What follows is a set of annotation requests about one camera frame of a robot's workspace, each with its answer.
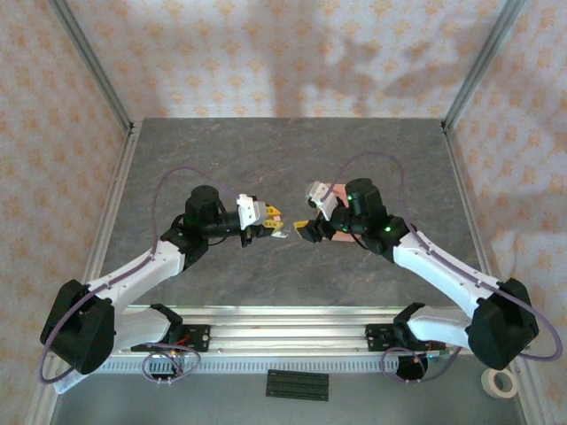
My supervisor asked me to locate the pink plastic tray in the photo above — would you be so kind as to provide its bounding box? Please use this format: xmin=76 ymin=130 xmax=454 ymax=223
xmin=316 ymin=182 xmax=358 ymax=244

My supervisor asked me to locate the black slotted block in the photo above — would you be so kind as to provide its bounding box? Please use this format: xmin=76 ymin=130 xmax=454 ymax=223
xmin=265 ymin=369 xmax=331 ymax=403

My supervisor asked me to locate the small green circuit board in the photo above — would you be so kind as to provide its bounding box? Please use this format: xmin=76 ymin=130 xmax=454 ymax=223
xmin=425 ymin=348 xmax=462 ymax=362

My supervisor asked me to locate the white masking tape roll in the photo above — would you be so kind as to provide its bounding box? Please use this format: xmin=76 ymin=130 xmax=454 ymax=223
xmin=481 ymin=366 xmax=519 ymax=399

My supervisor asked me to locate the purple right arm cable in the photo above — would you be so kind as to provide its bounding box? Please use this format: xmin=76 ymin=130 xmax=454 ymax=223
xmin=322 ymin=151 xmax=563 ymax=384

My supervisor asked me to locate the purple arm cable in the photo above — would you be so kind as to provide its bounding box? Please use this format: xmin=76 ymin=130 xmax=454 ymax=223
xmin=322 ymin=151 xmax=563 ymax=384
xmin=39 ymin=166 xmax=243 ymax=385

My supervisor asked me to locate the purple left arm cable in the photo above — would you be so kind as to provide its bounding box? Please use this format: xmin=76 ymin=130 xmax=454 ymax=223
xmin=39 ymin=166 xmax=243 ymax=385

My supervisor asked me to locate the aluminium table side rail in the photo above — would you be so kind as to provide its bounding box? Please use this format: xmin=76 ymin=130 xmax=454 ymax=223
xmin=442 ymin=126 xmax=497 ymax=284
xmin=82 ymin=120 xmax=144 ymax=289

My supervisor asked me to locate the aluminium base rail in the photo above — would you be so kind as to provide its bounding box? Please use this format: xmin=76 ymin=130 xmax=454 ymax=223
xmin=105 ymin=304 xmax=473 ymax=359

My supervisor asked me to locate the white slotted cable duct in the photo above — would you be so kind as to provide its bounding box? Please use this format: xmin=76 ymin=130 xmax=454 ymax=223
xmin=95 ymin=356 xmax=402 ymax=375

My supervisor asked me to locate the aluminium frame post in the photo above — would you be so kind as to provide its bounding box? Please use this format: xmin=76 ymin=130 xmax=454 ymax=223
xmin=442 ymin=0 xmax=529 ymax=130
xmin=46 ymin=0 xmax=136 ymax=134

